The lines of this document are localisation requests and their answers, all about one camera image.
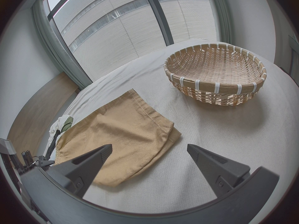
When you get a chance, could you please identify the grey-green curtain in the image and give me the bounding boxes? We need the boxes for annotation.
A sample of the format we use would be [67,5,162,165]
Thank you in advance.
[208,0,234,44]
[33,0,93,89]

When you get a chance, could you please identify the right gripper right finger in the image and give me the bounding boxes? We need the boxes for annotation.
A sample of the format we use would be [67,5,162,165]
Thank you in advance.
[187,144,251,198]

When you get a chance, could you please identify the tan shorts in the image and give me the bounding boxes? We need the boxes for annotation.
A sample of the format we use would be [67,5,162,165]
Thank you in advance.
[54,89,183,187]

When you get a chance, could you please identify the round woven basket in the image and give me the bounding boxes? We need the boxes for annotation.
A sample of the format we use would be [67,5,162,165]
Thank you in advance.
[164,43,267,106]

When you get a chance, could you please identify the pile of clothes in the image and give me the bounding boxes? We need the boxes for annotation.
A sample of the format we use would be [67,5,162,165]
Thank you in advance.
[45,116,74,160]

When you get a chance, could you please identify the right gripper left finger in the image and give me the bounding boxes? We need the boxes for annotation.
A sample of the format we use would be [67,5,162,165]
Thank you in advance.
[46,144,113,198]

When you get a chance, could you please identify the window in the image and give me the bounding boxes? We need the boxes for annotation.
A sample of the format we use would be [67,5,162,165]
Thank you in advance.
[47,0,219,82]

